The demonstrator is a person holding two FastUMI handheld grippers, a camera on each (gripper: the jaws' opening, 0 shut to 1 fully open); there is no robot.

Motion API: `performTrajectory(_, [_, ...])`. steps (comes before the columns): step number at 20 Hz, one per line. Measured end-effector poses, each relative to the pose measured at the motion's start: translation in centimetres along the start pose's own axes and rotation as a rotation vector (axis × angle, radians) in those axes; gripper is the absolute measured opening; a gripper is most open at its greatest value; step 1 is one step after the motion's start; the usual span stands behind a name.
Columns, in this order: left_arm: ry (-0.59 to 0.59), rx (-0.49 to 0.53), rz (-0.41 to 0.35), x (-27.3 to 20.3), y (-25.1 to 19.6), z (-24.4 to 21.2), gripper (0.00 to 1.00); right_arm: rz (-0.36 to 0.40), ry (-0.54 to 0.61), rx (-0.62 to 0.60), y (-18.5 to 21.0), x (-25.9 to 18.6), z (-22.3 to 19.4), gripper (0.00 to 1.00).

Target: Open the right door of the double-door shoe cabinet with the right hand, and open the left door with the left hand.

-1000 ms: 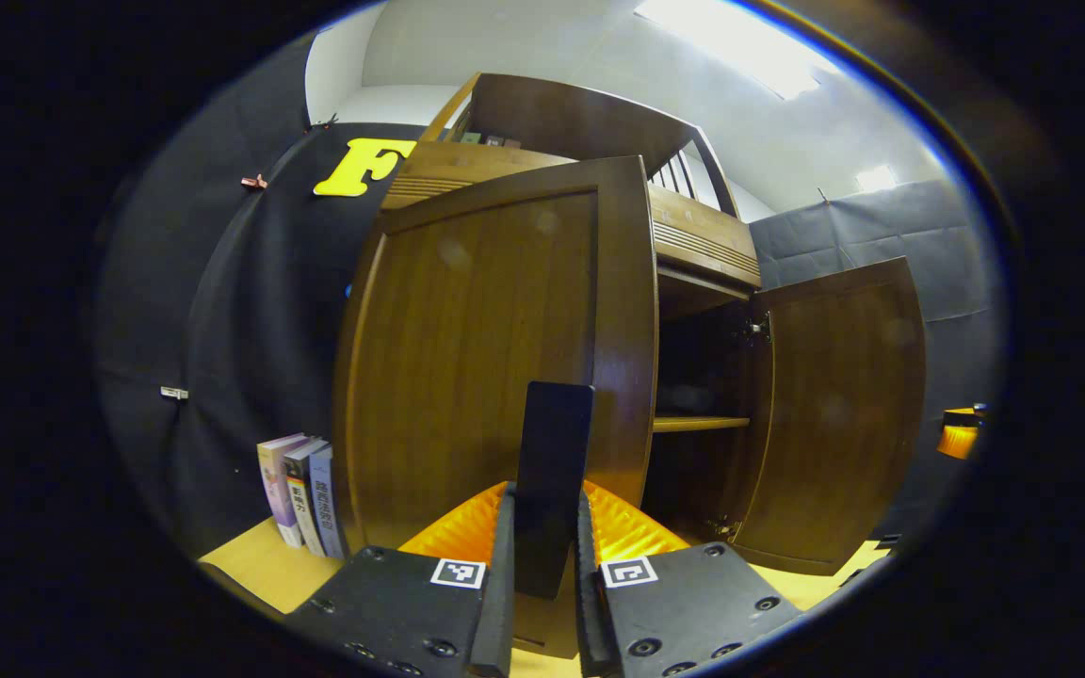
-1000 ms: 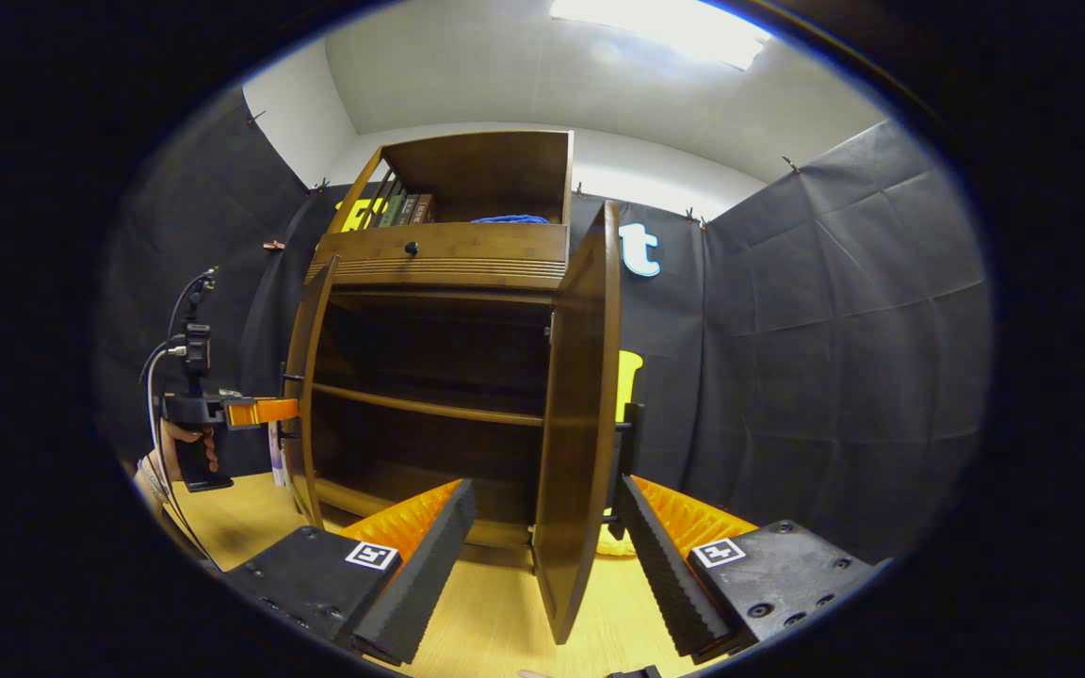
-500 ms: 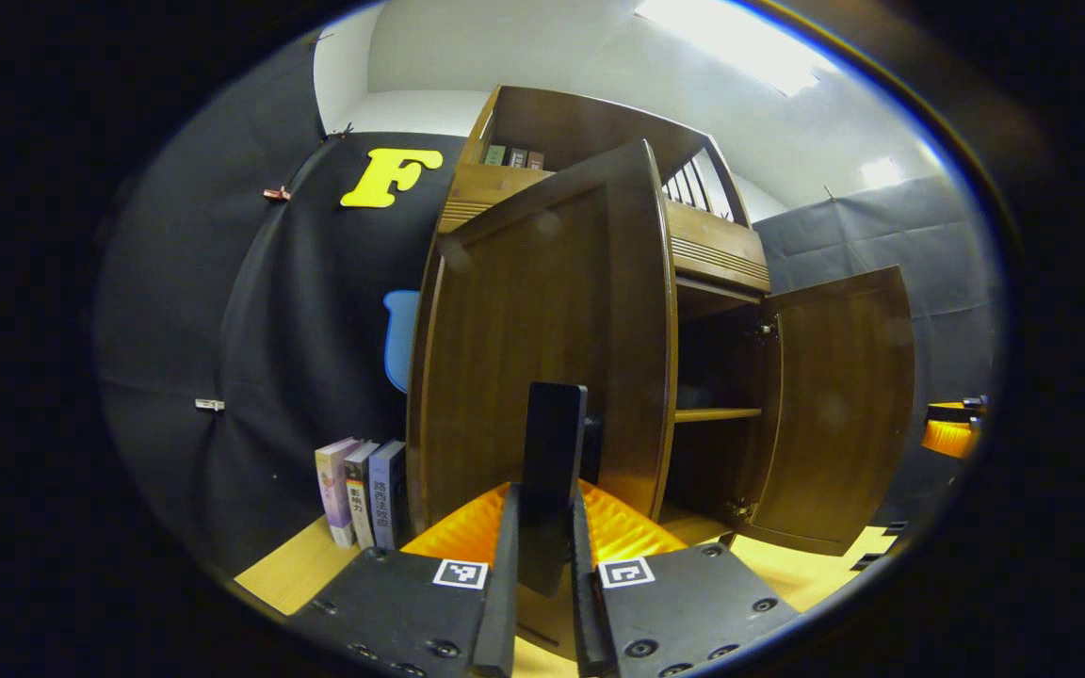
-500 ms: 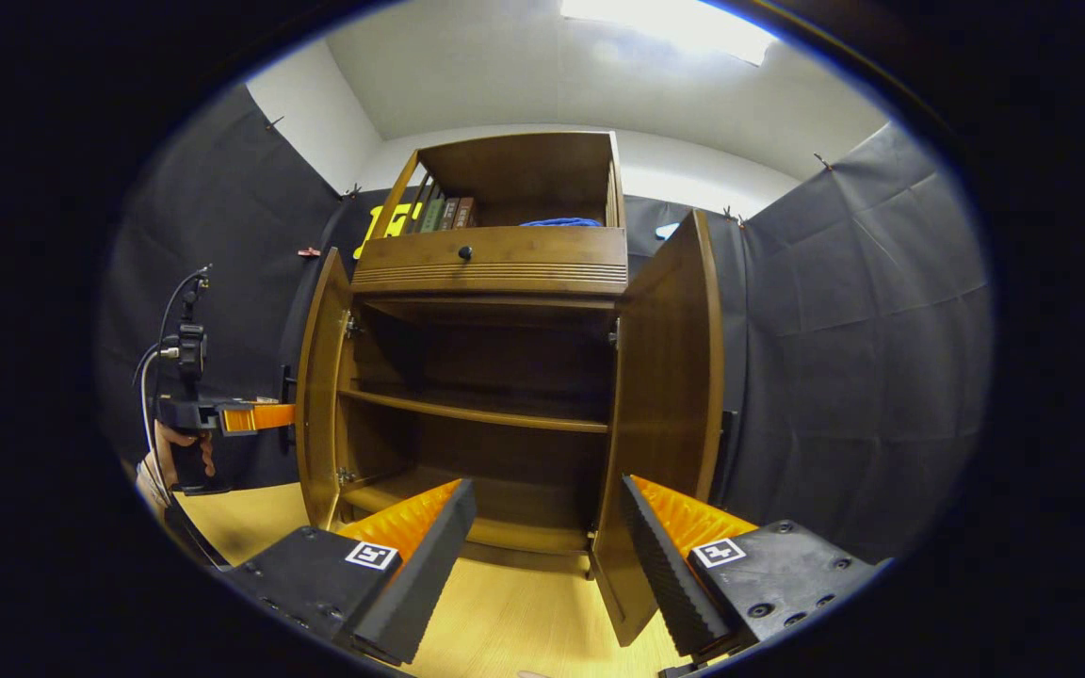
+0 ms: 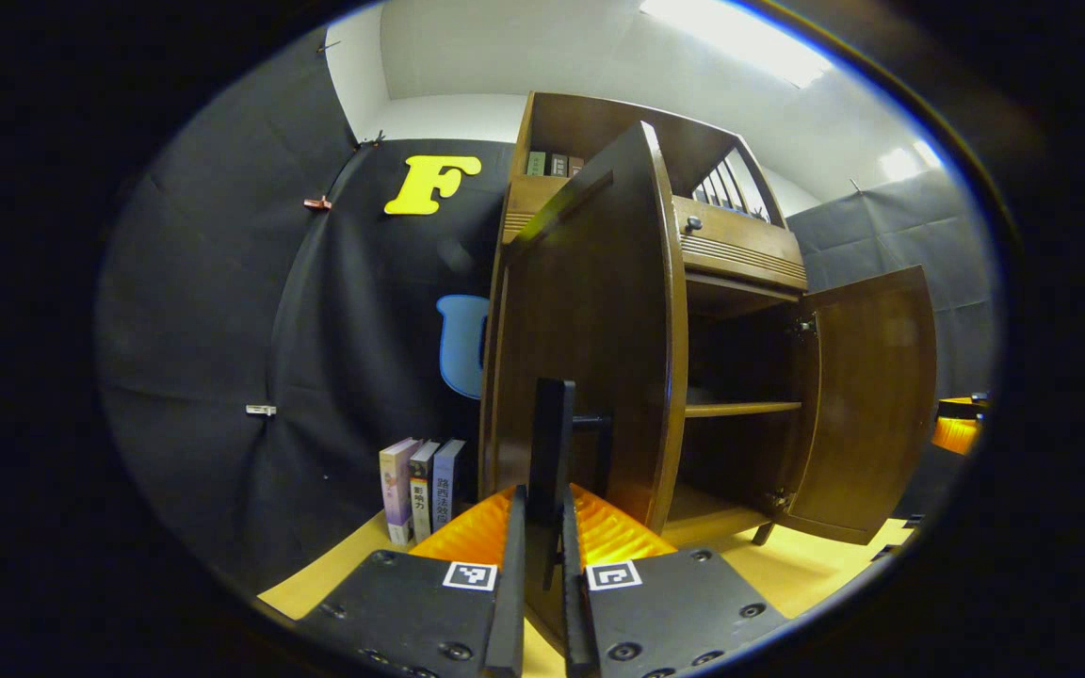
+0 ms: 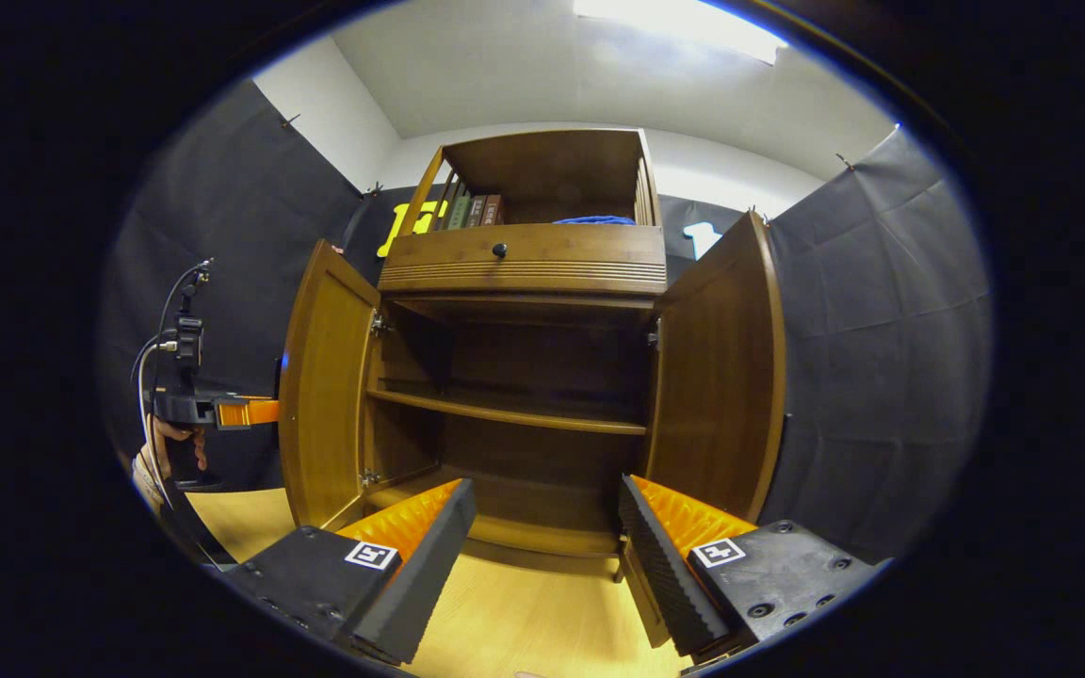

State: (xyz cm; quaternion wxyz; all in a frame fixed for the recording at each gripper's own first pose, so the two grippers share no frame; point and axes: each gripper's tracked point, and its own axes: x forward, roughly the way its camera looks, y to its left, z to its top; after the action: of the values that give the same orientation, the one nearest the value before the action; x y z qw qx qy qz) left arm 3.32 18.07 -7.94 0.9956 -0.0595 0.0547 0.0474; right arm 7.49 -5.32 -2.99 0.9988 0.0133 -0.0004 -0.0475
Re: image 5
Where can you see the wooden double-door shoe cabinet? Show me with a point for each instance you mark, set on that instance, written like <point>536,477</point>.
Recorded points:
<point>590,122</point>

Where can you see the blue standing book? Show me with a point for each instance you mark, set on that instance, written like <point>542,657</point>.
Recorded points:
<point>446,485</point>

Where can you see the grey standing book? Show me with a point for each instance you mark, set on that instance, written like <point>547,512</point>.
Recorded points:
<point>422,494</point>

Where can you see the ceiling light panel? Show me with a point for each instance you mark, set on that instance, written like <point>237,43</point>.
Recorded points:
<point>740,38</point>

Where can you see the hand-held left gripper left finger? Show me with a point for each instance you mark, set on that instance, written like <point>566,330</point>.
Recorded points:
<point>508,621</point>

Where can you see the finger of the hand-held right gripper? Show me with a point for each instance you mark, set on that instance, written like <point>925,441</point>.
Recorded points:
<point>957,433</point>

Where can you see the green book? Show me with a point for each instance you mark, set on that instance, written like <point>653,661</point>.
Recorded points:
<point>536,163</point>

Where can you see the wooden cabinet door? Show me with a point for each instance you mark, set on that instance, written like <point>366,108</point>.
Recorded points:
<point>590,330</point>
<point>867,395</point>

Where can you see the brown book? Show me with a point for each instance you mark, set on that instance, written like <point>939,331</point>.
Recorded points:
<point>575,167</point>

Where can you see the red clip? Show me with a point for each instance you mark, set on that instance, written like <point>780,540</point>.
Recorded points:
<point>317,202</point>

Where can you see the pink standing book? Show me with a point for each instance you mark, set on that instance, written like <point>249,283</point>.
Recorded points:
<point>396,490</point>

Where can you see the wooden cabinet drawer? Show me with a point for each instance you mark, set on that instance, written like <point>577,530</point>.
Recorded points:
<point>740,245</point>

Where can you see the black backdrop cloth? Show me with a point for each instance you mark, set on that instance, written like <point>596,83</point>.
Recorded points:
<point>222,311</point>

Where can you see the wooden inner shelf board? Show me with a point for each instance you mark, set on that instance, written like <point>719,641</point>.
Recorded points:
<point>740,410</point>

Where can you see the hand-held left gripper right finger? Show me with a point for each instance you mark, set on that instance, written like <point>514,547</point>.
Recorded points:
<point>575,621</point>

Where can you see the silver clip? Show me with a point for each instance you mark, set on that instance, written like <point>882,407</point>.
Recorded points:
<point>260,410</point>

